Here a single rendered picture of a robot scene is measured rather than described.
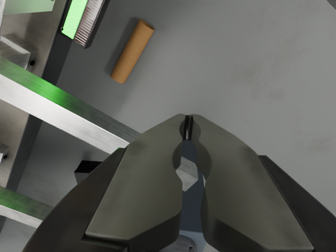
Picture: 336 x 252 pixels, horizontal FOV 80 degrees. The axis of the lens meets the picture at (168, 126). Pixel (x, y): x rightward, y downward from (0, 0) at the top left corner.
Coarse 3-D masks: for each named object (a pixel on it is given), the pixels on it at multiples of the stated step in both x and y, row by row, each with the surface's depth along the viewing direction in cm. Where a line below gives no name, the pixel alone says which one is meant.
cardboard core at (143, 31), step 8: (136, 24) 89; (144, 24) 87; (136, 32) 89; (144, 32) 88; (152, 32) 91; (128, 40) 92; (136, 40) 90; (144, 40) 91; (128, 48) 93; (136, 48) 92; (120, 56) 96; (128, 56) 94; (136, 56) 95; (120, 64) 97; (128, 64) 96; (112, 72) 100; (120, 72) 98; (128, 72) 100; (120, 80) 101
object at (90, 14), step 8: (88, 0) 29; (96, 0) 29; (88, 8) 30; (96, 8) 30; (88, 16) 30; (96, 16) 30; (80, 24) 31; (88, 24) 31; (80, 32) 31; (88, 32) 31; (80, 40) 32
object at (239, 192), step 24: (192, 120) 11; (216, 144) 9; (240, 144) 9; (216, 168) 8; (240, 168) 8; (264, 168) 8; (216, 192) 7; (240, 192) 7; (264, 192) 7; (216, 216) 6; (240, 216) 6; (264, 216) 6; (288, 216) 6; (216, 240) 7; (240, 240) 6; (264, 240) 6; (288, 240) 6
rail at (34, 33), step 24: (24, 24) 31; (48, 24) 31; (24, 48) 31; (48, 48) 33; (48, 72) 37; (0, 120) 41; (24, 120) 41; (0, 144) 44; (24, 144) 47; (0, 168) 49; (0, 216) 64
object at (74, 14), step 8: (72, 0) 29; (80, 0) 29; (72, 8) 30; (80, 8) 30; (72, 16) 30; (80, 16) 30; (64, 24) 31; (72, 24) 31; (64, 32) 32; (72, 32) 32
